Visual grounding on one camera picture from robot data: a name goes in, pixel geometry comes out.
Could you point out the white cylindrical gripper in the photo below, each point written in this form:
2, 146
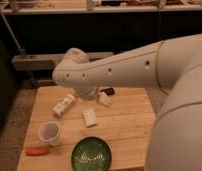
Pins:
90, 93

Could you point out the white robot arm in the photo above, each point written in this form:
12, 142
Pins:
175, 64

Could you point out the small dark object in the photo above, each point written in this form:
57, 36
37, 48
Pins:
108, 91

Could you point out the wooden table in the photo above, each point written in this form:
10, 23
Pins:
125, 127

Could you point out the white rectangular carton box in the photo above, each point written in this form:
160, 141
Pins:
64, 105

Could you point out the green patterned bowl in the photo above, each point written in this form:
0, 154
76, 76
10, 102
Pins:
91, 154

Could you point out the white plastic cup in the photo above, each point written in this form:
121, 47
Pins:
49, 133

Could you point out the metal pole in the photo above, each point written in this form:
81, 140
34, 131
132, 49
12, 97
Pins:
20, 50

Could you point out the orange carrot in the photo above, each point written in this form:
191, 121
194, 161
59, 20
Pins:
37, 151

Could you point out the upper shelf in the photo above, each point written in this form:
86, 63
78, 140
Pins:
78, 6

